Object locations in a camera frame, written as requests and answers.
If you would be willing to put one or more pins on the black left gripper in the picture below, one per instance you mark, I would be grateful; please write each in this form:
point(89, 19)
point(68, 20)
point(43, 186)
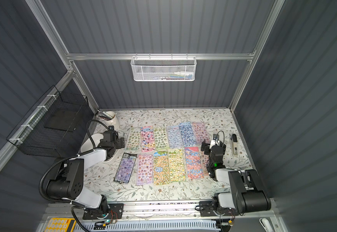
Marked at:
point(120, 142)

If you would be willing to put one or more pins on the peach animal sticker sheet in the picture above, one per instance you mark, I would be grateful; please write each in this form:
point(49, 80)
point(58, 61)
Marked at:
point(204, 160)

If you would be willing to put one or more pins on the pink 3D sticker sheet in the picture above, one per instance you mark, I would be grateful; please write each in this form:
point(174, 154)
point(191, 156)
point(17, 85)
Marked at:
point(145, 169)
point(200, 132)

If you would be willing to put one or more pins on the white green owl sticker sheet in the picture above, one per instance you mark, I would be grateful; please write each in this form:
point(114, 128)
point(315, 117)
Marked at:
point(133, 143)

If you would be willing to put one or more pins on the pink blue fox sticker sheet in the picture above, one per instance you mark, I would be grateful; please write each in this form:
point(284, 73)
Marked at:
point(193, 163)

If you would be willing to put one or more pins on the purple sticker sheet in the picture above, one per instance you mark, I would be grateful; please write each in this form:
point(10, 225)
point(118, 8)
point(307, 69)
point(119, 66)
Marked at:
point(125, 168)

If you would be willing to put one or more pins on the green mushroom sticker sheet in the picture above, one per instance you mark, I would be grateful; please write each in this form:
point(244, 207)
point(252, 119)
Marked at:
point(177, 166)

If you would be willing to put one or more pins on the light blue sticker sheet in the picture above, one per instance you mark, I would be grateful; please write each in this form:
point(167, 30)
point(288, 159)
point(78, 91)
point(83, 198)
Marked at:
point(174, 137)

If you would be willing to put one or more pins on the white plastic storage tray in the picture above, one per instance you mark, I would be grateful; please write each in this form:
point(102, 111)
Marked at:
point(89, 147)

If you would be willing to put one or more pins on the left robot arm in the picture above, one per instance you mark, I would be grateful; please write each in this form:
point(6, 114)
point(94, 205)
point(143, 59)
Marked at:
point(63, 181)

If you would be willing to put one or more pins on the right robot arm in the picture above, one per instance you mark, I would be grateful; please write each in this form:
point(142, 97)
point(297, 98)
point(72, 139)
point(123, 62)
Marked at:
point(247, 193)

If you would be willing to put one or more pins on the cream metal pen bucket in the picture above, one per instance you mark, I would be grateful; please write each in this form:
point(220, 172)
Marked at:
point(112, 119)

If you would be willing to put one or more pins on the black white handheld device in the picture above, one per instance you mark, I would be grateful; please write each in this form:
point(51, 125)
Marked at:
point(234, 144)

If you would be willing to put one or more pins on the items in white basket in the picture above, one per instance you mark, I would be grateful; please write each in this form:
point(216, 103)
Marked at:
point(182, 75)

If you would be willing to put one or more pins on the white object bottom right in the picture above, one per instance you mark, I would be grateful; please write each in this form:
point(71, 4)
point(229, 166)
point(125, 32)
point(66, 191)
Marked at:
point(265, 223)

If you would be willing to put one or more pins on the yellow calculator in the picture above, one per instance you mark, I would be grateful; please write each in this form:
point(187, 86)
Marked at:
point(60, 224)

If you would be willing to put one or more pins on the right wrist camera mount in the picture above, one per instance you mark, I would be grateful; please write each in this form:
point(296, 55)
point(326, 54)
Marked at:
point(216, 141)

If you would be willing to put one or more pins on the black wire wall basket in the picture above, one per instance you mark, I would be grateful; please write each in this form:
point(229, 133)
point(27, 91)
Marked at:
point(56, 128)

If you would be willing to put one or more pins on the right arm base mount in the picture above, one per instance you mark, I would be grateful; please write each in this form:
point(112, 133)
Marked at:
point(212, 209)

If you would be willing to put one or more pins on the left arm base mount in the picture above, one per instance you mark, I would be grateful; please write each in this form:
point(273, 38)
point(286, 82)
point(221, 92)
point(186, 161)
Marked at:
point(111, 211)

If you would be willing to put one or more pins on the white wire wall basket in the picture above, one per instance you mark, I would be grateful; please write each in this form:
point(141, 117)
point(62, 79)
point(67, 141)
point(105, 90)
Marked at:
point(143, 70)

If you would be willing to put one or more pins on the white slotted cable duct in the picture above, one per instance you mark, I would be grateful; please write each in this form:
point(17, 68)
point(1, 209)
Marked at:
point(156, 225)

